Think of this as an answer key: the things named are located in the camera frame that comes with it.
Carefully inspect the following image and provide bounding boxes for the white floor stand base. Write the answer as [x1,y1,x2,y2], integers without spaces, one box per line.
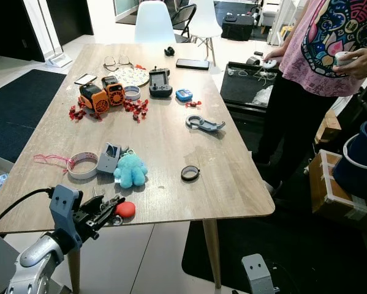
[45,53,74,69]

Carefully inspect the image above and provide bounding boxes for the orange round-face gadget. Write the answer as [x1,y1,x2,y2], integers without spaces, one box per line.
[78,83,110,115]

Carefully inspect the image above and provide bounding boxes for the teal plush octopus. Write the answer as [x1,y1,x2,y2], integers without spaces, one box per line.
[113,151,149,189]

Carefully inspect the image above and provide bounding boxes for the small blue gadget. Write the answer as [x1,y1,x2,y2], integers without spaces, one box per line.
[175,88,194,103]

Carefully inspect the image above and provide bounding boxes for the wooden table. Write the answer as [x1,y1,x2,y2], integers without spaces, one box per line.
[0,43,276,294]

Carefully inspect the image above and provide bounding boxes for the person in pink shirt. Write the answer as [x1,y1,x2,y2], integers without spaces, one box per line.
[253,0,367,197]

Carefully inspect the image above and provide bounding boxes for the navy blue bucket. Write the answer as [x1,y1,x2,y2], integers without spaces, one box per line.
[331,119,367,200]

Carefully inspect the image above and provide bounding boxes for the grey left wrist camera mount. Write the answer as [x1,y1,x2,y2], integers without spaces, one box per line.
[48,184,83,237]

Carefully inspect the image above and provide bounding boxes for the person's left hand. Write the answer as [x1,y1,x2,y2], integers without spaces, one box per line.
[332,48,367,80]

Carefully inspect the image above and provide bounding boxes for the black ring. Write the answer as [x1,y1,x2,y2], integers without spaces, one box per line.
[180,165,202,183]

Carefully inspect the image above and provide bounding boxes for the white plastic chair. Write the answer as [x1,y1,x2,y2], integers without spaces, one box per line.
[186,0,224,66]
[134,0,177,45]

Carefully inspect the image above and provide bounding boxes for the white hand controller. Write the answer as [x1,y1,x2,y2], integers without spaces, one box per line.
[334,51,354,67]
[260,58,279,70]

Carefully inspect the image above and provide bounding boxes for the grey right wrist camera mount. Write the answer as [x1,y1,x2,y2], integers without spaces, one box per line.
[241,254,277,294]

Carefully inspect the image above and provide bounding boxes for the pink string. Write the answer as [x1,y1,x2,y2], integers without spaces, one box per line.
[33,153,71,170]

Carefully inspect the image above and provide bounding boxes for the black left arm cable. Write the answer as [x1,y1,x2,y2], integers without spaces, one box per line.
[0,187,53,236]

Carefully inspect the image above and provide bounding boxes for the red key fob with keys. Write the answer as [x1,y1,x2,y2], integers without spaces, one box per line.
[108,201,137,227]

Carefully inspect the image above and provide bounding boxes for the eyeglasses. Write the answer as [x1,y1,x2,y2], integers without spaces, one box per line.
[103,55,134,69]

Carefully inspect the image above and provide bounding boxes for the orange black grille gadget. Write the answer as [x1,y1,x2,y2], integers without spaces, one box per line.
[102,75,126,107]

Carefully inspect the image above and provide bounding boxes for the white tape roll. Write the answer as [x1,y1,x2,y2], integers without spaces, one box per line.
[66,151,100,181]

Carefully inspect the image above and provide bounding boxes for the person's right hand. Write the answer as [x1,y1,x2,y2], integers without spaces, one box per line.
[270,43,290,62]

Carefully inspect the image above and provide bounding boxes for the black handheld console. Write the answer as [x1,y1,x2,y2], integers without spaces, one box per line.
[148,67,173,99]

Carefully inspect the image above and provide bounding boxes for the black floor mat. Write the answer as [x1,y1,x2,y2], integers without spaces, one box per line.
[0,69,68,164]

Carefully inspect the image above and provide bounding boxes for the white smartphone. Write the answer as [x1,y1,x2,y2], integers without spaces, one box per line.
[74,73,99,86]

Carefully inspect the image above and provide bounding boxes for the black smartphone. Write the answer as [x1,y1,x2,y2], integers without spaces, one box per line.
[175,58,211,71]

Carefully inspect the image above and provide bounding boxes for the black cart tray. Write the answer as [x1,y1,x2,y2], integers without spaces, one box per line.
[219,61,277,115]

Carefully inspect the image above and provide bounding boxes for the grey carabiner clip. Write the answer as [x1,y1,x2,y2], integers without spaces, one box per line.
[184,114,226,134]

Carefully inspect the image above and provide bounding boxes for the patterned round plate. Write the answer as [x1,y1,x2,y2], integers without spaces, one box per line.
[112,66,151,88]

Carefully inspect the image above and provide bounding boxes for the cardboard box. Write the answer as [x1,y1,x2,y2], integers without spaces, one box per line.
[308,149,367,232]

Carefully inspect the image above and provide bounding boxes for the black chair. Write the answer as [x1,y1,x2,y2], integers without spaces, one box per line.
[170,3,198,43]

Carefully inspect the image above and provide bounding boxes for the small grey box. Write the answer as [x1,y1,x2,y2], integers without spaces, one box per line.
[97,142,122,175]

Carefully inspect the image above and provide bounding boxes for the black bag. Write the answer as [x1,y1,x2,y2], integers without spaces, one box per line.
[221,12,256,42]

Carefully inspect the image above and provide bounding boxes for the small white tape ring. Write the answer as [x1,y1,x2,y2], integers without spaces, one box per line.
[123,85,142,101]

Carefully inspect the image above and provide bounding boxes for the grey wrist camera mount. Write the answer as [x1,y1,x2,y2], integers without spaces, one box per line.
[241,254,277,294]
[48,184,83,237]

